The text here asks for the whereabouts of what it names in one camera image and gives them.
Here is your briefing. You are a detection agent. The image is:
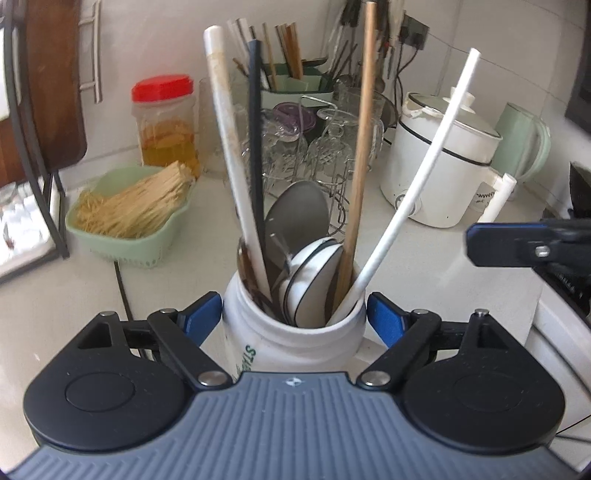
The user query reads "white ceramic mug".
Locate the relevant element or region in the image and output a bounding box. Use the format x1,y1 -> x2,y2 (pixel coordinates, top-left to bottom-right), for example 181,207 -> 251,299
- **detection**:
222,270 -> 368,381

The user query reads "white electric pot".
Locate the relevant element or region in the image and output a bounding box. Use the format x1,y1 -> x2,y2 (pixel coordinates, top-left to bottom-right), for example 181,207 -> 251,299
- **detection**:
380,92 -> 518,229

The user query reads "thin white chopstick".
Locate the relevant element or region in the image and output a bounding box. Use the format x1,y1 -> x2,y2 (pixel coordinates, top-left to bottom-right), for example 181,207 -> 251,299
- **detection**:
325,47 -> 482,324

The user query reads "assorted chopstick bunch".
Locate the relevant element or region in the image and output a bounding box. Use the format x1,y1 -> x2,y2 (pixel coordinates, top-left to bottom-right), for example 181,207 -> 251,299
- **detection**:
226,17 -> 305,90

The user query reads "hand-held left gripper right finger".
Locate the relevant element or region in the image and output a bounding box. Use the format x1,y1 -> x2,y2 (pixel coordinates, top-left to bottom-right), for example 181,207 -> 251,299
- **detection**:
356,292 -> 515,387

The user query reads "wooden chopstick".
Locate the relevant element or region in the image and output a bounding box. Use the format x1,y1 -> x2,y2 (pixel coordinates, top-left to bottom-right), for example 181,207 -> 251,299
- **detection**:
332,1 -> 377,308

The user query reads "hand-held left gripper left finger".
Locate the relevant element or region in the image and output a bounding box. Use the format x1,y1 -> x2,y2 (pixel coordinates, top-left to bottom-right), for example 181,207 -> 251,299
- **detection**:
76,291 -> 234,387

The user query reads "green electric kettle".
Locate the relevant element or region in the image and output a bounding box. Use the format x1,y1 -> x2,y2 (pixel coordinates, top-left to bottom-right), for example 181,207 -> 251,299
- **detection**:
490,102 -> 552,185

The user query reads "bundle of pale thin sticks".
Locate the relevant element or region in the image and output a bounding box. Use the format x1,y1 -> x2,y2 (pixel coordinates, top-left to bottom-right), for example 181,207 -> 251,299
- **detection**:
74,161 -> 195,240

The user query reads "purple glass cup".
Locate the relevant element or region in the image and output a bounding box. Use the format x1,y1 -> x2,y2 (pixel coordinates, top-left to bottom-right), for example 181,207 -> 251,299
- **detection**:
272,102 -> 317,139

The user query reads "brown wooden cutting board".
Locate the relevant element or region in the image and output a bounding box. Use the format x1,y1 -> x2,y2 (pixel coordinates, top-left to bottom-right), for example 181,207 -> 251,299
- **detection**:
0,0 -> 102,185

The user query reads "black power cable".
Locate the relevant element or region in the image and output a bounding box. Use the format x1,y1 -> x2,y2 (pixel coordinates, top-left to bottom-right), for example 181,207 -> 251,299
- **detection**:
393,44 -> 416,93

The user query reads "pot lid with white knob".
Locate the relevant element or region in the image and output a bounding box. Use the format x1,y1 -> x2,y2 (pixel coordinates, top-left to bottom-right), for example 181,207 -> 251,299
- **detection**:
402,92 -> 504,167

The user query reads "white drip tray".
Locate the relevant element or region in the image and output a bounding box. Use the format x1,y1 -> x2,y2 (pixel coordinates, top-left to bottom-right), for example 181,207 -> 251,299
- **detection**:
0,182 -> 61,278

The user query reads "metal wire cup stand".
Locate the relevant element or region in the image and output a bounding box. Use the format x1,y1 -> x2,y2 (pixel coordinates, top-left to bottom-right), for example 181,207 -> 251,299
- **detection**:
263,95 -> 356,236

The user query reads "black wall socket strip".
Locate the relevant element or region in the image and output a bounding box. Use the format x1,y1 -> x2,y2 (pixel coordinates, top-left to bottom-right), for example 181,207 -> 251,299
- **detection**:
399,14 -> 430,49

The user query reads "stained white chopstick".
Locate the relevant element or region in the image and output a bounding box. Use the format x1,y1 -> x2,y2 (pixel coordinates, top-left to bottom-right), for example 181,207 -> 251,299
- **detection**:
203,25 -> 275,301

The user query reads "large metal spoon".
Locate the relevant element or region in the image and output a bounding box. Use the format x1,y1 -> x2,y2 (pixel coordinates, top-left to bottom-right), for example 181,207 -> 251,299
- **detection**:
263,180 -> 331,278

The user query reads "dark wok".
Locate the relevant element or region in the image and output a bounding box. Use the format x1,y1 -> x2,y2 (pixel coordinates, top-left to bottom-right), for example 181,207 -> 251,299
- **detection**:
568,161 -> 591,217

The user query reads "green plastic basket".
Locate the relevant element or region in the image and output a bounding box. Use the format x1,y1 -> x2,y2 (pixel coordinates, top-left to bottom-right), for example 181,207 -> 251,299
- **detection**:
65,166 -> 197,271

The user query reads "clear cut glass cup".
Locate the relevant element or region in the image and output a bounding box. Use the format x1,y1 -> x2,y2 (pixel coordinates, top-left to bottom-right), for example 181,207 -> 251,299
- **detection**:
307,124 -> 352,181
265,129 -> 308,178

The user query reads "textured glass jug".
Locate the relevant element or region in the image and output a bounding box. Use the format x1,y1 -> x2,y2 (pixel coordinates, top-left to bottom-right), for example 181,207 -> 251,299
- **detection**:
198,76 -> 241,181

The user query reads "black metal dish rack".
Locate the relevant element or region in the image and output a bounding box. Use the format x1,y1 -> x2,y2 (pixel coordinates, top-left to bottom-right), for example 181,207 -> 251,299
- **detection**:
2,0 -> 72,282

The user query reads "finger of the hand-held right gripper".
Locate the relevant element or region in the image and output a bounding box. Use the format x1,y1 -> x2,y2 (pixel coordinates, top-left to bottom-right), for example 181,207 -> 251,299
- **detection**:
465,220 -> 591,269

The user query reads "plastic jar with red lid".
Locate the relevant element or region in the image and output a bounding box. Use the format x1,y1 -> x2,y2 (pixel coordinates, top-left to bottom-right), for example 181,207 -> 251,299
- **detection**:
130,75 -> 201,178

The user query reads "hanging kitchen tools group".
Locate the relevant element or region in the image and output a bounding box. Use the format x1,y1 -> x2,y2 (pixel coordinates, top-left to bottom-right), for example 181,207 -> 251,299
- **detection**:
323,0 -> 407,88

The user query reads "tall textured glass pitcher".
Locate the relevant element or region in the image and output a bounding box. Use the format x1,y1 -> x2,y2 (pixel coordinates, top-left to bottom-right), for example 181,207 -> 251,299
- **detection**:
332,85 -> 386,158

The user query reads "white black-rimmed ceramic spoon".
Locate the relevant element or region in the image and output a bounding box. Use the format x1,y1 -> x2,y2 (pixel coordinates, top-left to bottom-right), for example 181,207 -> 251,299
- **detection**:
276,249 -> 324,324
281,237 -> 345,326

